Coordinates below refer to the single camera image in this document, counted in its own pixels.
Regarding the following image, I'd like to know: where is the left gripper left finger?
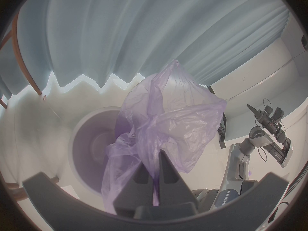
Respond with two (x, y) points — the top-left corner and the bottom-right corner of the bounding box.
(113, 163), (155, 215)

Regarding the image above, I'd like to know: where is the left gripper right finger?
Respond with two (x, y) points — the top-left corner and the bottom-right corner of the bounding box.
(158, 151), (199, 209)

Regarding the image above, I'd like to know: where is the purple plastic bag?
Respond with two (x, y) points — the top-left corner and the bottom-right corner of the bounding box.
(101, 59), (228, 215)

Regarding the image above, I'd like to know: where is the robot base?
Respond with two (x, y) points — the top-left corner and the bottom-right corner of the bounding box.
(192, 188), (220, 212)

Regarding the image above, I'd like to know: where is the white trash bin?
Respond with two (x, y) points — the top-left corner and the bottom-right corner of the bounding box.
(68, 106), (145, 195)

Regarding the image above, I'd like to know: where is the blue-green curtain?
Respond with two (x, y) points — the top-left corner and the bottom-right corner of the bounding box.
(0, 0), (289, 103)

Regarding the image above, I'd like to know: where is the wooden chair with white cushions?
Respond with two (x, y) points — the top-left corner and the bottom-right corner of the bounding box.
(0, 13), (42, 200)

